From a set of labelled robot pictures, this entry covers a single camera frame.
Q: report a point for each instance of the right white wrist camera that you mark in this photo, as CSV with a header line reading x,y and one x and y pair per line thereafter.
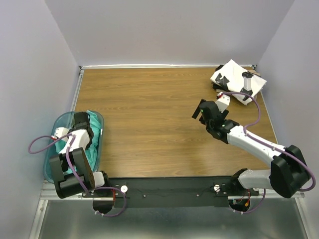
x,y
222,101

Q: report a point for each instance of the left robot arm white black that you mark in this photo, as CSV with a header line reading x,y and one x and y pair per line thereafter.
x,y
74,166

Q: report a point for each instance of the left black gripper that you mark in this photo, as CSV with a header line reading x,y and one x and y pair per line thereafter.
x,y
88,144

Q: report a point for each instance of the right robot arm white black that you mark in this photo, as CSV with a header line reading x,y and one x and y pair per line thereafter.
x,y
286,174

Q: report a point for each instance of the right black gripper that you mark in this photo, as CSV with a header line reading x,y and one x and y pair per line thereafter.
x,y
197,111

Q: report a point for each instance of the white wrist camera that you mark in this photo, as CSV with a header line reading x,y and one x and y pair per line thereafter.
x,y
60,131
222,101

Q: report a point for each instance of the white black folded t-shirt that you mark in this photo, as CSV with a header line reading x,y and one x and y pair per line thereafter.
x,y
231,77

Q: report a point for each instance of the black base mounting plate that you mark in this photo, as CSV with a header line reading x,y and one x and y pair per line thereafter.
x,y
166,192

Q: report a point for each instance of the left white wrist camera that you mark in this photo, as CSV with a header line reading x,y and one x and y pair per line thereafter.
x,y
60,131

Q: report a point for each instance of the teal t-shirt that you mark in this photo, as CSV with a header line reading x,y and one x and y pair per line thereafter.
x,y
93,153

